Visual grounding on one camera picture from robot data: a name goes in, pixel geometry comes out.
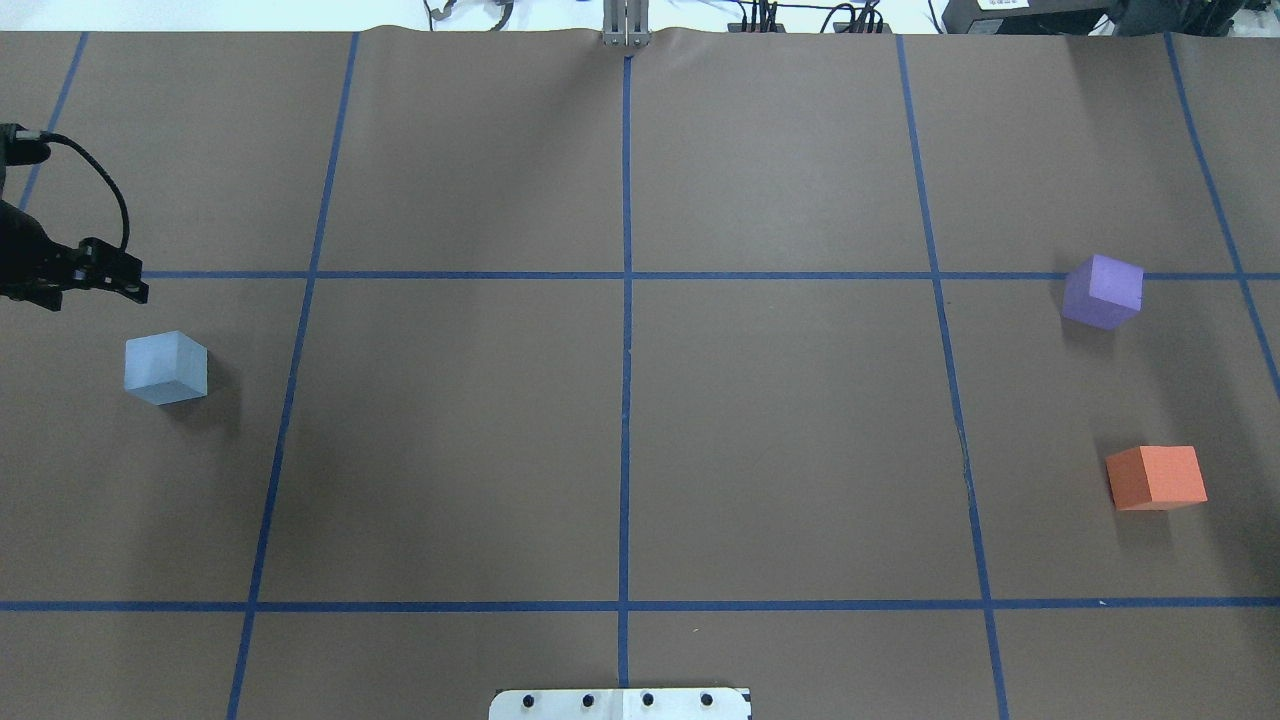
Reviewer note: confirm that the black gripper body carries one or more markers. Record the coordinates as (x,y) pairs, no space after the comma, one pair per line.
(22,255)

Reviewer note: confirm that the orange foam block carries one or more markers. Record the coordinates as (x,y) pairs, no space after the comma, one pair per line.
(1155,478)

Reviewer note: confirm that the aluminium frame post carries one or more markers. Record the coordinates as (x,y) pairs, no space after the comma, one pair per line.
(625,23)

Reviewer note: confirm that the brown paper table mat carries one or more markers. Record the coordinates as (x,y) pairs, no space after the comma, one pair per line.
(737,361)

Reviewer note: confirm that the light blue foam block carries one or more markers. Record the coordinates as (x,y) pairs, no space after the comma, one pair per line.
(166,368)

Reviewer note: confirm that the purple foam block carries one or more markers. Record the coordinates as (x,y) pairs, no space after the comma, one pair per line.
(1103,292)

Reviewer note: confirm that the black power brick box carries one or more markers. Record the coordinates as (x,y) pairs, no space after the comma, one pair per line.
(1023,18)

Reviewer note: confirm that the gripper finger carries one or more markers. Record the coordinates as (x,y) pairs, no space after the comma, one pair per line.
(129,285)
(98,257)

